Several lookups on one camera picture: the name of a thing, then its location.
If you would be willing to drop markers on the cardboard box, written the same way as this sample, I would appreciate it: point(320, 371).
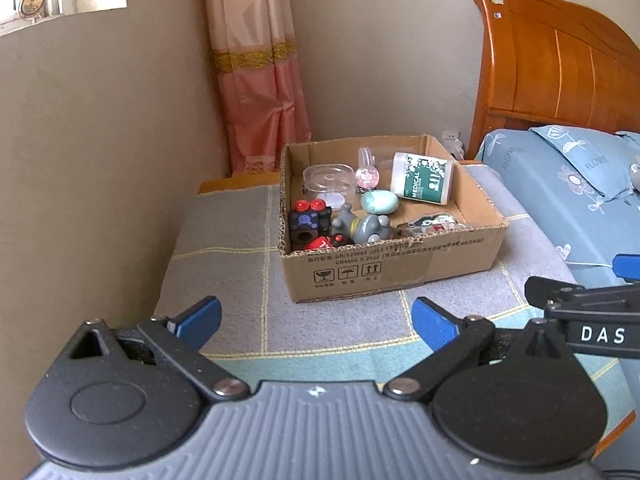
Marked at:
point(390, 275)

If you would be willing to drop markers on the red toy robot block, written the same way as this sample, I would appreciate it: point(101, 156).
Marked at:
point(317, 244)

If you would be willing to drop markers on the clear packaged small toy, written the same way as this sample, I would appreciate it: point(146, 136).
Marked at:
point(430, 225)

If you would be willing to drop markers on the gray rubber toy figure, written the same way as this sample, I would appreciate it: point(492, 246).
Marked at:
point(365, 227)

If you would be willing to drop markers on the wooden bed headboard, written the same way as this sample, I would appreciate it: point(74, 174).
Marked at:
point(540, 60)

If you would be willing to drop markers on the blue floral pillow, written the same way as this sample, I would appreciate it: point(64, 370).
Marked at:
point(585, 160)

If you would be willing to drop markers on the white plastic bottle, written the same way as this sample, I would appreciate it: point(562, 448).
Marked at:
point(425, 180)

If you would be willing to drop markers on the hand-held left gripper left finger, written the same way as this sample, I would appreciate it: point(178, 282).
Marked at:
point(200, 317)

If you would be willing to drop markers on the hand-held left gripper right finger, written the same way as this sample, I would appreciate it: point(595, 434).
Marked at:
point(435, 325)

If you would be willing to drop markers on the blue floral bed sheet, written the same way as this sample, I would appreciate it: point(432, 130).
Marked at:
point(525, 200)

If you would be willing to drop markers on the clear jar with white insert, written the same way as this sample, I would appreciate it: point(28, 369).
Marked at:
point(325, 182)

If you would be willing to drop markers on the pink curtain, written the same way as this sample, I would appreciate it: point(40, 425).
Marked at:
point(255, 85)

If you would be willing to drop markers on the pink round ornament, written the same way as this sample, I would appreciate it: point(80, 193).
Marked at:
point(367, 176)

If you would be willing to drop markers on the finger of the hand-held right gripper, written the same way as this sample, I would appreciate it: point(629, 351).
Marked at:
point(627, 266)
point(575, 296)

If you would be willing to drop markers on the round gold ornament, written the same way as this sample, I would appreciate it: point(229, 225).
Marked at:
point(32, 2)

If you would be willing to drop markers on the teal egg-shaped case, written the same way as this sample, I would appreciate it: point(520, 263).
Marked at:
point(380, 202)

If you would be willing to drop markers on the dark blue toy cube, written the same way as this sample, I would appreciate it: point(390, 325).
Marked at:
point(305, 225)

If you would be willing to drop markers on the gray plush toy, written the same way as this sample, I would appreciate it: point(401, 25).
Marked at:
point(636, 175)

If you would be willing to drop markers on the small white figurine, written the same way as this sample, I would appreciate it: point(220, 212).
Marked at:
point(452, 142)

